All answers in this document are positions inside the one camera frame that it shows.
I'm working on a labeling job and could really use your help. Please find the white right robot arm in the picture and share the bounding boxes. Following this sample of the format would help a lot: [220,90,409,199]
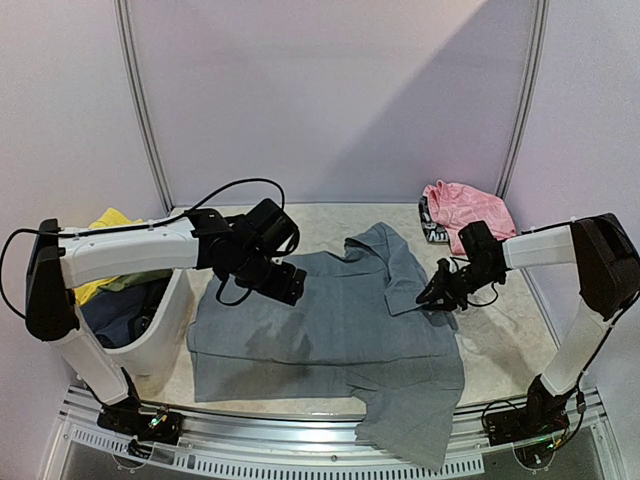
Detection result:
[416,213,639,436]

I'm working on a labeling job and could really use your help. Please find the left aluminium corner post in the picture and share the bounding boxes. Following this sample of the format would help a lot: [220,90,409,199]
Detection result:
[114,0,175,212]

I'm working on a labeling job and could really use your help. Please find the yellow shorts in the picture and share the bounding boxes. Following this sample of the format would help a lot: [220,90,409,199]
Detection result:
[74,207,143,306]

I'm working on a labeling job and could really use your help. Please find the aluminium corner post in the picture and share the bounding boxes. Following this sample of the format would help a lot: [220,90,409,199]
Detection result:
[495,0,549,200]
[114,0,175,212]

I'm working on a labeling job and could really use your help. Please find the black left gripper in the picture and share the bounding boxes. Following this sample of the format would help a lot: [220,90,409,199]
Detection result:
[233,248,308,306]

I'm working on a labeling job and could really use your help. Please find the olive green garment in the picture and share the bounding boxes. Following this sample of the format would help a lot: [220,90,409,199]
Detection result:
[99,269,173,293]

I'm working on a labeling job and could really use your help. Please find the right aluminium corner post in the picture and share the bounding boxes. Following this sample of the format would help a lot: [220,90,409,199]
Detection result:
[495,0,549,200]

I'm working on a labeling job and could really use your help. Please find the navy blue garment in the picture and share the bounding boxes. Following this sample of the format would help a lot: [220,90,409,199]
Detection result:
[81,278,169,349]

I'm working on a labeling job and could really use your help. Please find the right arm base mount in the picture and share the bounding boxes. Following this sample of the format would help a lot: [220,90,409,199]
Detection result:
[481,388,587,450]

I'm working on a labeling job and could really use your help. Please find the white laundry basket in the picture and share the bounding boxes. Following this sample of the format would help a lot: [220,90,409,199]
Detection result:
[103,270,194,376]

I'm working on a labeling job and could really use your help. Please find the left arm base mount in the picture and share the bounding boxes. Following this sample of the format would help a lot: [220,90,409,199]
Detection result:
[97,398,185,445]

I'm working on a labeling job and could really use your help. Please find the aluminium front rail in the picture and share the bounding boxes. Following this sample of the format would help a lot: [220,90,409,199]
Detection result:
[43,387,625,479]

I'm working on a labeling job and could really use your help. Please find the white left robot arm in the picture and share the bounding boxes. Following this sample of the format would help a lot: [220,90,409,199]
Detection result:
[24,199,307,434]

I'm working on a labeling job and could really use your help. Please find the grey button-up shirt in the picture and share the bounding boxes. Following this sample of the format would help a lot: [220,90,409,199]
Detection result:
[187,223,465,470]

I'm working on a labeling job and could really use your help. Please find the pink folded garment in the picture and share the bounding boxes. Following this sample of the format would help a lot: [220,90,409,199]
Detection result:
[422,180,516,255]

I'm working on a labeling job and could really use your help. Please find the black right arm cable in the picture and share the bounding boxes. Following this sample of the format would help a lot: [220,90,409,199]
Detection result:
[447,257,504,311]

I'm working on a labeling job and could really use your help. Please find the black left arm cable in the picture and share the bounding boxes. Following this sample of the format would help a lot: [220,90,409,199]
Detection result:
[0,177,289,321]

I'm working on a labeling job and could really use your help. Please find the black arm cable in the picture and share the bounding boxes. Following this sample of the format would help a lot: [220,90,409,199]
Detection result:
[0,177,289,321]
[447,257,504,311]

